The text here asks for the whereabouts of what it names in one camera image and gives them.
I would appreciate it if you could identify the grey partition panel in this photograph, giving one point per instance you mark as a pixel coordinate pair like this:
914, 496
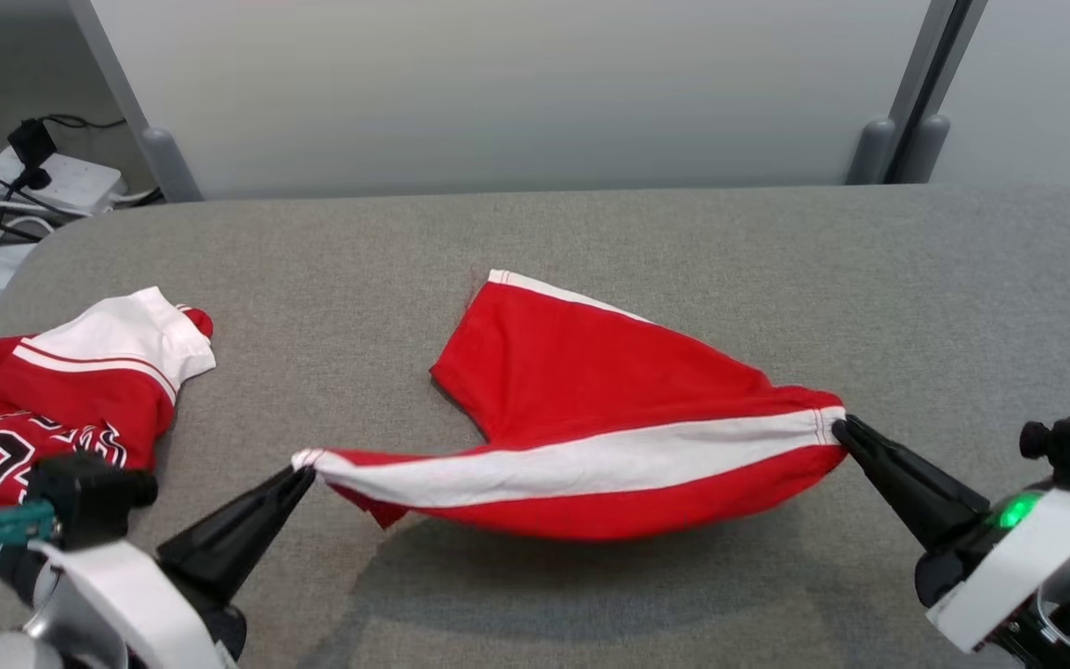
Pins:
1037, 93
498, 93

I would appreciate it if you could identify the black plug adapter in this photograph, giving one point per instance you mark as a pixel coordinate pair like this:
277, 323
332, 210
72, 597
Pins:
31, 144

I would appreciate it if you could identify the red shorts with white stripe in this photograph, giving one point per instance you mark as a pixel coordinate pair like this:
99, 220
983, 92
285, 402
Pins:
591, 390

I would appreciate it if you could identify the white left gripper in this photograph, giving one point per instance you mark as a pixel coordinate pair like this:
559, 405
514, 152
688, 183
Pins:
126, 604

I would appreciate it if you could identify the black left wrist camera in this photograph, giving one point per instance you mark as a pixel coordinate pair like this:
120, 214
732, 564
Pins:
89, 497

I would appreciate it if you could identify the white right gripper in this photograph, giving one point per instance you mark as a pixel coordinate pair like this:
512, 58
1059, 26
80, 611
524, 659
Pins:
1027, 567

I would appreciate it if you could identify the red jersey with white sleeves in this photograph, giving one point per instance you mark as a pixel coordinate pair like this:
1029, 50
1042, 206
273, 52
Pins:
61, 400

